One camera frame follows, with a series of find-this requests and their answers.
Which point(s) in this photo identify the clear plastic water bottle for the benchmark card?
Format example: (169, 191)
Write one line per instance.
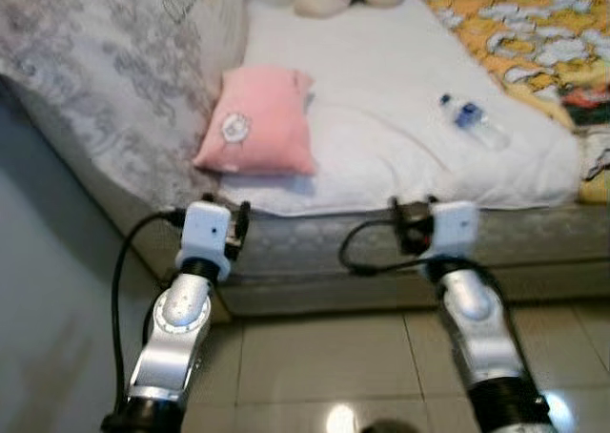
(472, 118)

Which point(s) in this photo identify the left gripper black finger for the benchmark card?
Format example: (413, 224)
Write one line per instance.
(207, 199)
(243, 216)

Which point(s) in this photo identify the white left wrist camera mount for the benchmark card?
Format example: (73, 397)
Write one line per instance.
(205, 231)

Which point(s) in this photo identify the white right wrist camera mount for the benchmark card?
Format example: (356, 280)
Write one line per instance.
(456, 225)

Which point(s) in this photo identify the grey patterned padded headboard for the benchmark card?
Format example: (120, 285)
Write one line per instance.
(95, 61)

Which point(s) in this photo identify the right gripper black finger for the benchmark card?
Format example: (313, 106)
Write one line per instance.
(399, 218)

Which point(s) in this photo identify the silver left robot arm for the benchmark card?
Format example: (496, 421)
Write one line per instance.
(172, 347)

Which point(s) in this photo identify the white quilted mattress pad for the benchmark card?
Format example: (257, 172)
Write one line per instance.
(400, 71)

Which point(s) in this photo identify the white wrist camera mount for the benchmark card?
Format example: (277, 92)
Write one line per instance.
(456, 225)
(205, 231)

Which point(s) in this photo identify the dark book with red cover art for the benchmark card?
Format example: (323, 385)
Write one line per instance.
(591, 104)

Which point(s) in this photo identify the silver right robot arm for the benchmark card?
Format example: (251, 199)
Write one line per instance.
(477, 328)

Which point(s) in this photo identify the pink pillow with sheep print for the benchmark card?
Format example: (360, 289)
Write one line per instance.
(257, 128)

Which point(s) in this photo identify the grey quilted mattress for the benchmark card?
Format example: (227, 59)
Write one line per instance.
(315, 242)

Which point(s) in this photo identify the yellow cartoon print blanket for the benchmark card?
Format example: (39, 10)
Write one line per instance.
(534, 23)

